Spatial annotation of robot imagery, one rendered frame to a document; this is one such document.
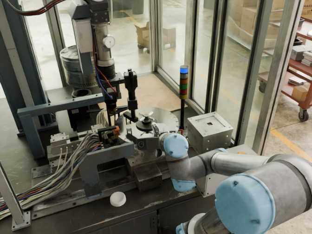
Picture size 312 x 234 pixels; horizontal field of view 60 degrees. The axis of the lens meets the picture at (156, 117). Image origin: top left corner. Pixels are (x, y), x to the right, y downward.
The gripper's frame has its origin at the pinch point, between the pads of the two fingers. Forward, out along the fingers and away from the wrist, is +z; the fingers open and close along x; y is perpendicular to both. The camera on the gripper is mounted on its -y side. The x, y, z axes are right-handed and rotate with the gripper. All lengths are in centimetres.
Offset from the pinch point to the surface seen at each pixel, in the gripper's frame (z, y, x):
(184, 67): 20.0, 24.7, 34.0
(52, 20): 82, -47, 87
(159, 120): 18.8, 7.6, 7.9
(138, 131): 12.9, -5.0, 3.9
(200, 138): 15.3, 26.6, -4.4
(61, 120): 68, -49, 16
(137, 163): 9.2, -7.7, -10.6
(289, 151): 115, 146, -41
